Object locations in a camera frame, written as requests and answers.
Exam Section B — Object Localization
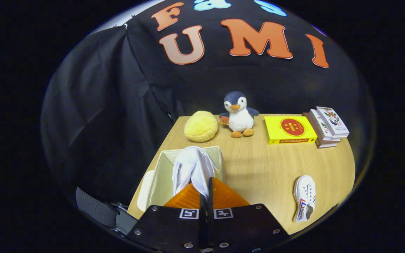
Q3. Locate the yellow round plush toy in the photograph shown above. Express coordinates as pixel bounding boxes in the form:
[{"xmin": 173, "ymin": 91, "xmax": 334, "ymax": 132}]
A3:
[{"xmin": 184, "ymin": 111, "xmax": 219, "ymax": 143}]

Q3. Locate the white canvas shoe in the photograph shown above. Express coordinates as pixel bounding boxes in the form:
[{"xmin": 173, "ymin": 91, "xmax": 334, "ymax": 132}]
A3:
[
  {"xmin": 172, "ymin": 146, "xmax": 219, "ymax": 198},
  {"xmin": 293, "ymin": 175, "xmax": 317, "ymax": 223}
]

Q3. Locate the plush penguin toy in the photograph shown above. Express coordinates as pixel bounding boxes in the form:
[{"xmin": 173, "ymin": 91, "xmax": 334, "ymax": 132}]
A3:
[{"xmin": 219, "ymin": 91, "xmax": 260, "ymax": 139}]

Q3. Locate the yellow book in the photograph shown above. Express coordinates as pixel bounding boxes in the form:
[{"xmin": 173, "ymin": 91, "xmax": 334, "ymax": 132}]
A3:
[{"xmin": 264, "ymin": 116, "xmax": 318, "ymax": 145}]

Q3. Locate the white illustrated cover book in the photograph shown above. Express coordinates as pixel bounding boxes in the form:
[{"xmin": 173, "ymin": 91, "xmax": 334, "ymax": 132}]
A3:
[{"xmin": 316, "ymin": 106, "xmax": 350, "ymax": 138}]

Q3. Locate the beige fabric storage box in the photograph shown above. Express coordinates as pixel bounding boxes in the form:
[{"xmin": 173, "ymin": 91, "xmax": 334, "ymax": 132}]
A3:
[{"xmin": 137, "ymin": 146, "xmax": 224, "ymax": 212}]

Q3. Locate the black backdrop cloth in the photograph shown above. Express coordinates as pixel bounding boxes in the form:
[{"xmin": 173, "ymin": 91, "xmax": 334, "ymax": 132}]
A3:
[{"xmin": 41, "ymin": 0, "xmax": 376, "ymax": 213}]

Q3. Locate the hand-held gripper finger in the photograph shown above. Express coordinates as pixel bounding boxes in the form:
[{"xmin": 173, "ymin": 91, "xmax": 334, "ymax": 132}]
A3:
[
  {"xmin": 125, "ymin": 182, "xmax": 208, "ymax": 253},
  {"xmin": 208, "ymin": 177, "xmax": 291, "ymax": 253}
]

